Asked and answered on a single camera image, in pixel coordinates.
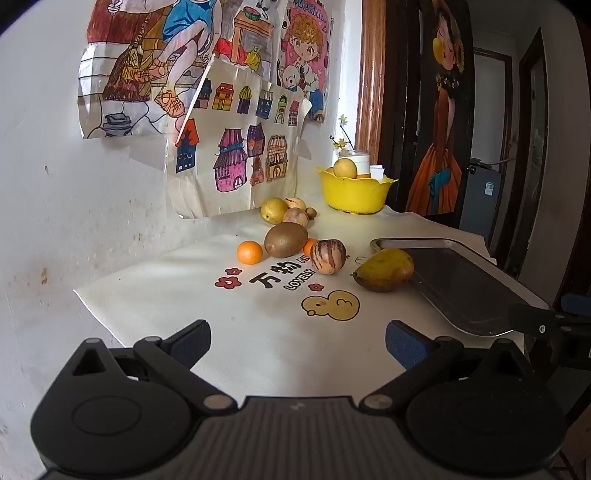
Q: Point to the dark wooden door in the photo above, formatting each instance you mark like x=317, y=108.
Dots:
x=531, y=138

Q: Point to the small brown round fruit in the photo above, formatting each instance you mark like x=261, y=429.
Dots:
x=311, y=213

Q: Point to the coloured girl drawing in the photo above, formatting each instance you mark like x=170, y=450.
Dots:
x=129, y=69

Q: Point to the large striped pepino melon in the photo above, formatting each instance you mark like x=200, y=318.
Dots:
x=328, y=257

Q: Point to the white stick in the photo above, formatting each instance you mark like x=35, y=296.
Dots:
x=196, y=99

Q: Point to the yellow flower sprig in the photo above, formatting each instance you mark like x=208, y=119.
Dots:
x=341, y=142

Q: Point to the metal tray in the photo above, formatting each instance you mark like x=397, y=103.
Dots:
x=457, y=286

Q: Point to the tan round fruit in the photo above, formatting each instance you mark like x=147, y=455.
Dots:
x=295, y=218

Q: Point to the yellow plastic bowl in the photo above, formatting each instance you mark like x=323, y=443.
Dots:
x=353, y=194

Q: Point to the wooden door frame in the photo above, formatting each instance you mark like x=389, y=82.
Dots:
x=371, y=78

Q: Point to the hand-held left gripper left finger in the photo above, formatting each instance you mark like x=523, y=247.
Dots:
x=191, y=345

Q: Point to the small pale pepino melon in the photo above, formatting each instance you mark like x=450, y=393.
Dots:
x=295, y=202

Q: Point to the printed white tablecloth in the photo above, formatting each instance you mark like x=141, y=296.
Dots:
x=258, y=332

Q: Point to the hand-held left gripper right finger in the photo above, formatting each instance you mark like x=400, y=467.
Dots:
x=406, y=347

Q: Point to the cartoon child drawing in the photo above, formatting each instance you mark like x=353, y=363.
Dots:
x=304, y=41

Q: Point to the woman painting poster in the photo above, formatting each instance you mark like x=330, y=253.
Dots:
x=438, y=115

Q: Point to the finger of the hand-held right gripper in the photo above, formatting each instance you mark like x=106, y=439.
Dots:
x=577, y=303
x=531, y=318

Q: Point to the yellow oval fruit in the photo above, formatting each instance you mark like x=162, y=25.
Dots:
x=273, y=211

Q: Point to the white paper box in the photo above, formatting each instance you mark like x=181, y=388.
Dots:
x=378, y=173

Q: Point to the coloured houses drawing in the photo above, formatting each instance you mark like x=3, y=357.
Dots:
x=240, y=184

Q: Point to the small orange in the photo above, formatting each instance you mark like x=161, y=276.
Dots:
x=250, y=253
x=310, y=245

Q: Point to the brown kiwi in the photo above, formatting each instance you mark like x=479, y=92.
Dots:
x=285, y=240

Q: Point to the yellow pear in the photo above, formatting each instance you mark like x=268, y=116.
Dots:
x=345, y=168

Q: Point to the grey cabinet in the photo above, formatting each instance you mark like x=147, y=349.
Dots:
x=485, y=198

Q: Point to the yellow-green pear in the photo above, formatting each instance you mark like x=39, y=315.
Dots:
x=384, y=271

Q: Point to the white jar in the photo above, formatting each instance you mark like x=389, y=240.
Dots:
x=362, y=161

